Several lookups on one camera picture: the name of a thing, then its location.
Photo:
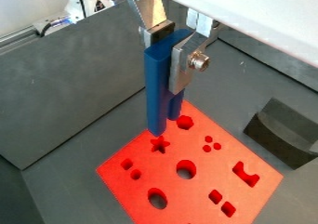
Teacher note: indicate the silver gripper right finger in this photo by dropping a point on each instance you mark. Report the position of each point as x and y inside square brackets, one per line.
[187, 54]

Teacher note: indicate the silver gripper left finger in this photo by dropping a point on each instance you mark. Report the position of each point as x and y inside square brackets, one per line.
[154, 24]

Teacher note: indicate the blue square-circle peg object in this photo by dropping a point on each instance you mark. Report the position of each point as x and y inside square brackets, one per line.
[163, 104]

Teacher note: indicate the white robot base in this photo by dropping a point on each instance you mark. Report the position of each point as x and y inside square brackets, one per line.
[84, 8]

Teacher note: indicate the dark grey object holder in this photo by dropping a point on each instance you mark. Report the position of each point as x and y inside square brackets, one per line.
[286, 133]

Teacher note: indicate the dark grey raised panel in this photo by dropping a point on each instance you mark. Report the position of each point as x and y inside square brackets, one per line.
[64, 80]

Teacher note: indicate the red shape-sorting block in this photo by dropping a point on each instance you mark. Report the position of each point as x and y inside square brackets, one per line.
[194, 176]

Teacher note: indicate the aluminium rail with cable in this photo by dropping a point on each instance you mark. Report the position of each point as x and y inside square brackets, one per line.
[35, 31]

